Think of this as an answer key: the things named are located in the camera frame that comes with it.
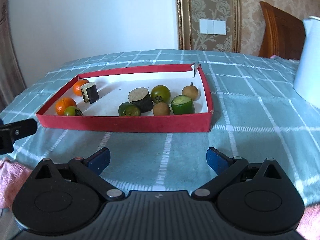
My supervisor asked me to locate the red shallow cardboard box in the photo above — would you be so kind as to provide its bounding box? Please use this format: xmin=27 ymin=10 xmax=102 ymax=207
xmin=35 ymin=64 xmax=214 ymax=133

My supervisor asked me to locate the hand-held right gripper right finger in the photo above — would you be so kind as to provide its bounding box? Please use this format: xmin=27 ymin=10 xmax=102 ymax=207
xmin=191 ymin=147 xmax=292 ymax=201

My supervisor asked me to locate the green cucumber piece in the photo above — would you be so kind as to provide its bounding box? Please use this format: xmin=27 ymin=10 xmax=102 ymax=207
xmin=171 ymin=95 xmax=196 ymax=115

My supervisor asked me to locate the wide dark eggplant piece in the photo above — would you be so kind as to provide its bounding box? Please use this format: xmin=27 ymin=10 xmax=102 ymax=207
xmin=128 ymin=87 xmax=154 ymax=113

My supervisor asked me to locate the pink towel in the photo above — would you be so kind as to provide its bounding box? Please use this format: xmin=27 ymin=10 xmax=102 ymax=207
xmin=0 ymin=159 xmax=320 ymax=240

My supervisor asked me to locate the green checked cloth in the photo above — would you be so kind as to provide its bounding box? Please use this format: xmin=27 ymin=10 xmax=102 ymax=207
xmin=0 ymin=49 xmax=320 ymax=207

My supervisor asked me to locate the white electric kettle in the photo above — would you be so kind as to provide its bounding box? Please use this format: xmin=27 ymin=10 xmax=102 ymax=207
xmin=292 ymin=16 xmax=320 ymax=109

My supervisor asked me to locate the gold framed wall panel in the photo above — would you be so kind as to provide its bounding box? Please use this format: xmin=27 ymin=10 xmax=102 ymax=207
xmin=174 ymin=0 xmax=241 ymax=53

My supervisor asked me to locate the small green persimmon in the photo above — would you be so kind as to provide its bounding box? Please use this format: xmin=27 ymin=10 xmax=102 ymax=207
xmin=63 ymin=106 xmax=84 ymax=117

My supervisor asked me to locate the dark green cut fruit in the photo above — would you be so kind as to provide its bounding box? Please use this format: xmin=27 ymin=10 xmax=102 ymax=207
xmin=118 ymin=102 xmax=141 ymax=117

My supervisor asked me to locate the brown curtain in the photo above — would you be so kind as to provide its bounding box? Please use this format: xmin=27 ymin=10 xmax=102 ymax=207
xmin=0 ymin=0 xmax=27 ymax=112

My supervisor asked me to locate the white wall switch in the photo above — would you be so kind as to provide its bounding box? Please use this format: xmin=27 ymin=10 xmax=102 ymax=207
xmin=199 ymin=19 xmax=227 ymax=36

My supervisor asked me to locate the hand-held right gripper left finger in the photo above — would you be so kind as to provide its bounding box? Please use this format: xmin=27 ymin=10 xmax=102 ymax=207
xmin=31 ymin=147 xmax=126 ymax=201

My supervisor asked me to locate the brown longan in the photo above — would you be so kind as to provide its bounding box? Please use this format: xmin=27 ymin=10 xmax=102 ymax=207
xmin=152 ymin=102 xmax=171 ymax=116
xmin=182 ymin=82 xmax=201 ymax=101

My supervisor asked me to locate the orange mandarin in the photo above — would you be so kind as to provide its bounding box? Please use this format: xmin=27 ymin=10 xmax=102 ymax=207
xmin=73 ymin=79 xmax=90 ymax=97
xmin=55 ymin=97 xmax=77 ymax=116

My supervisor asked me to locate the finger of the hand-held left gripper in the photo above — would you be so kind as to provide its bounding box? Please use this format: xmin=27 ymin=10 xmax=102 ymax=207
xmin=0 ymin=118 xmax=38 ymax=143

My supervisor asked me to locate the brown wooden headboard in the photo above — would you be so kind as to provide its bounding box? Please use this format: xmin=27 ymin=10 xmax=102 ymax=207
xmin=258 ymin=1 xmax=307 ymax=61

